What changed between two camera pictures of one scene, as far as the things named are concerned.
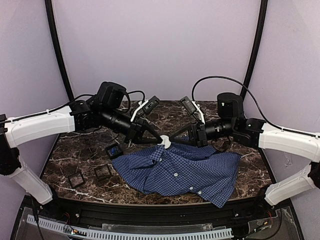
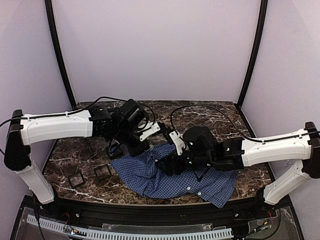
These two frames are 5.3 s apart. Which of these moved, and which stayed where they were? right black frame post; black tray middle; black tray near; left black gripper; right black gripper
Moved: left black gripper; right black gripper
Stayed: black tray middle; right black frame post; black tray near
